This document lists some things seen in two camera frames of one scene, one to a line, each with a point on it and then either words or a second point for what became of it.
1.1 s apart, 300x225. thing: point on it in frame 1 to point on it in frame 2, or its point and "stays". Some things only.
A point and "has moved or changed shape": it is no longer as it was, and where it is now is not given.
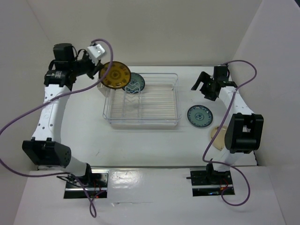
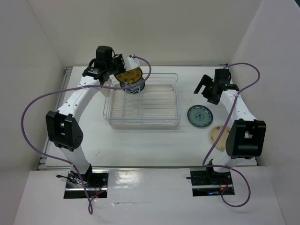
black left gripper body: [85, 65] to [116, 65]
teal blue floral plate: [200, 116] stays
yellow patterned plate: [118, 77] has moved or changed shape
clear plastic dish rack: [158, 104] stays
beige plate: [220, 141] stays
